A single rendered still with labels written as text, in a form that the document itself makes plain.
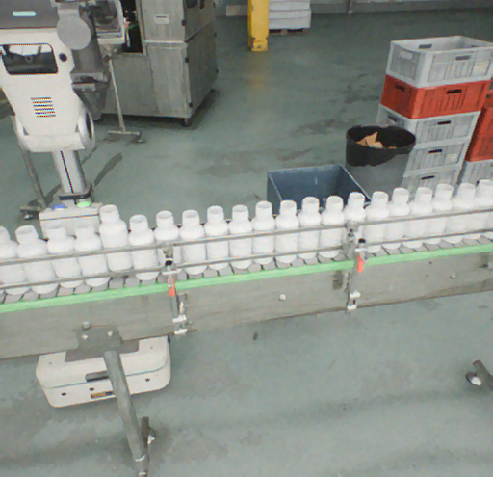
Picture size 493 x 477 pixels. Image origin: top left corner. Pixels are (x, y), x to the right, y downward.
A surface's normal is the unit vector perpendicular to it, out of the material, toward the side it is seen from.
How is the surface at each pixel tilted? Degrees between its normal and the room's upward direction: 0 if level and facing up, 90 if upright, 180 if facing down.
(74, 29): 89
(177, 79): 91
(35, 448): 0
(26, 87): 90
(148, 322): 90
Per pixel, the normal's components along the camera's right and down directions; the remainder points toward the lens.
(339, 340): 0.00, -0.82
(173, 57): -0.13, 0.56
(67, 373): 0.10, -0.42
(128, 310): 0.18, 0.55
